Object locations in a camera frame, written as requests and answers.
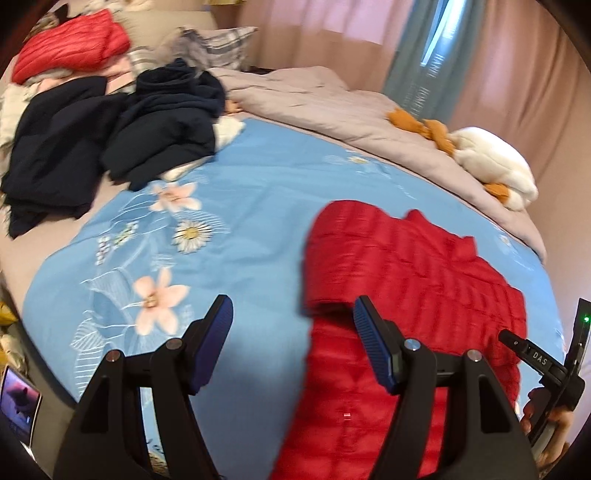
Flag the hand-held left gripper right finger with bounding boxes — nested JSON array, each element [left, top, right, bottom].
[[353, 295, 539, 480]]

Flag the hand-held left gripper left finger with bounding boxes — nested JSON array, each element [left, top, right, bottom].
[[53, 294, 235, 480]]

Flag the red down jacket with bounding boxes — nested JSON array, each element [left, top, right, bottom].
[[270, 199, 528, 480], [11, 9, 132, 86]]

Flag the pink folded clothes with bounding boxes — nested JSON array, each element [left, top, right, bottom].
[[23, 59, 140, 96]]

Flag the blue floral bedsheet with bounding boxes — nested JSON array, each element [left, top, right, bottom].
[[23, 117, 567, 480]]

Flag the smartphone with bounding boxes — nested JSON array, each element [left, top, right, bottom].
[[0, 367, 42, 449]]

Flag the white cloth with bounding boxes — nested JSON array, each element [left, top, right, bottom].
[[161, 117, 246, 182]]

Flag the white goose plush toy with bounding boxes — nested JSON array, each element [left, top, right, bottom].
[[387, 107, 540, 213]]

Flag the dark navy hooded garment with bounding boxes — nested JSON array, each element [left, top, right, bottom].
[[100, 58, 227, 193]]

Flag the grey quilt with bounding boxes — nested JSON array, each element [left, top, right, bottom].
[[208, 65, 548, 265]]

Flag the dark navy coat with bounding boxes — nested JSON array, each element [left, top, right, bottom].
[[1, 76, 128, 239]]

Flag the blue-grey curtain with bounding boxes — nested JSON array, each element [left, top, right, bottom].
[[381, 0, 486, 124]]

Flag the small plaid pillow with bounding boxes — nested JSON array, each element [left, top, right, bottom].
[[126, 46, 154, 75]]

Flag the grey plaid pillow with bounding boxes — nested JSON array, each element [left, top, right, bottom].
[[177, 25, 259, 71]]

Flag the pink curtain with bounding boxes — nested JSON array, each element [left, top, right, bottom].
[[235, 0, 419, 92], [449, 0, 591, 155]]

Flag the beige headboard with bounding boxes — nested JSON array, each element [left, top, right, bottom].
[[113, 8, 219, 48]]

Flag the folded red down jacket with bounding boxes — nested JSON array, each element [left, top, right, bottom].
[[11, 9, 132, 86]]

